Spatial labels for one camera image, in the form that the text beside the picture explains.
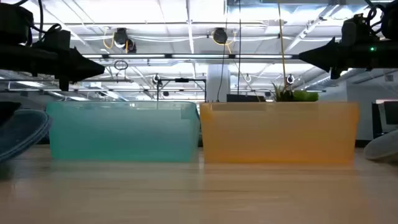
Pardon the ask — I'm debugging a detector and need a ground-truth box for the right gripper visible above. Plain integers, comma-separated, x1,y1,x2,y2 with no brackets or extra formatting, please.
298,37,373,80

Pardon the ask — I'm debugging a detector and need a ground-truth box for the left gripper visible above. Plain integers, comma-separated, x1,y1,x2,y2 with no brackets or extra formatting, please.
33,45,105,91

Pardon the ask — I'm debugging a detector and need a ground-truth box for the blue denim cap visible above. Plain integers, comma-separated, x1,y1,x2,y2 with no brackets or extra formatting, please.
0,108,53,163

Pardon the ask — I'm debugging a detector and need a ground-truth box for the grey cap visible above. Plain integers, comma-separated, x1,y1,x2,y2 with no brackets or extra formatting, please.
363,129,398,162

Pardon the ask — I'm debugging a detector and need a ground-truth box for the potted green succulent plant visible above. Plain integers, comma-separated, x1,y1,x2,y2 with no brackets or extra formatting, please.
271,81,320,103

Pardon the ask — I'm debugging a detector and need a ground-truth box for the long ceiling light bar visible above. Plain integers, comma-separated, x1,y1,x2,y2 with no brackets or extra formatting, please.
81,53,300,60

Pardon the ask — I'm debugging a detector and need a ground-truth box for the teal translucent plastic bin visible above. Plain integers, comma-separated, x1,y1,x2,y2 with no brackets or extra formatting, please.
45,101,201,162

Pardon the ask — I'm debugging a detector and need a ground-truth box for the orange translucent plastic bin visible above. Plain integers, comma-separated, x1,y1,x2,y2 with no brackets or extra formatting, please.
199,101,361,165

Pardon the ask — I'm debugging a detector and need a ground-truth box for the computer monitor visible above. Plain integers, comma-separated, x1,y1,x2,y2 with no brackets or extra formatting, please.
371,100,398,139

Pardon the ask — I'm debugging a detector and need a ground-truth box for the black perforated metal case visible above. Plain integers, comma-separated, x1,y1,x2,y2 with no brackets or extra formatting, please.
226,94,267,103

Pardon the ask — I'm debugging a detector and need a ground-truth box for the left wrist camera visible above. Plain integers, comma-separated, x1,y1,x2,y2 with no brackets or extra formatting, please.
42,24,72,47

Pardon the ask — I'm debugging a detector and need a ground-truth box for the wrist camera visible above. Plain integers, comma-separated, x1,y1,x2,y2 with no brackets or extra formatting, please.
42,24,72,47
341,14,368,43

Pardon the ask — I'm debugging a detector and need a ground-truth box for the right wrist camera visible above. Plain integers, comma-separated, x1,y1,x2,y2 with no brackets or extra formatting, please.
341,14,368,43

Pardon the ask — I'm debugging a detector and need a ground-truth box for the yellow hanging cable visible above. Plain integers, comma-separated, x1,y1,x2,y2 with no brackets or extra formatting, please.
276,0,287,91

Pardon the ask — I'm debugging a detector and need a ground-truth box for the black ceiling cable reel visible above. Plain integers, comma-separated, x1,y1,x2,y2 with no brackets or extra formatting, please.
112,27,137,54
211,27,229,45

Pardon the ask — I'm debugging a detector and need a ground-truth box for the black background rig frame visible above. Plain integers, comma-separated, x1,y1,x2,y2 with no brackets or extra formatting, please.
156,77,208,102

